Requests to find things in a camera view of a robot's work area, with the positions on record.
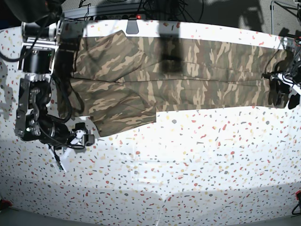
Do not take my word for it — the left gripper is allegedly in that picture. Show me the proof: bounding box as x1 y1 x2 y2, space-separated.
262 73 301 110

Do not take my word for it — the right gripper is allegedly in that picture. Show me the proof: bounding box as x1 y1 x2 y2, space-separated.
39 120 95 171

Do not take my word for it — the camouflage T-shirt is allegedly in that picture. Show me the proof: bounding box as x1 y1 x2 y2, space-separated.
57 31 293 137

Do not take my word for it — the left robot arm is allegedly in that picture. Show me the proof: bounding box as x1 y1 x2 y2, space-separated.
262 37 301 109

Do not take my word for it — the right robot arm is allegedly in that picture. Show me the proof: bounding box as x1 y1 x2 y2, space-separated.
15 0 95 171

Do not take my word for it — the red clamp left corner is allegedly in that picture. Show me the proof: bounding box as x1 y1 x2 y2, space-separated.
0 199 12 210

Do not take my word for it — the black power strip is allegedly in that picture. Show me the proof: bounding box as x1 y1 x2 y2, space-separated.
93 14 147 20

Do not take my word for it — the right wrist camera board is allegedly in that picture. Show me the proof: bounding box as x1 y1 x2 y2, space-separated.
55 155 67 172

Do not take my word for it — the white metal stand frame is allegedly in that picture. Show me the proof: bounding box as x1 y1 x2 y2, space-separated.
270 0 301 38

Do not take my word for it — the grey metal camera-stand base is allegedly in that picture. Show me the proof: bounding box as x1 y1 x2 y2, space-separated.
126 20 139 35

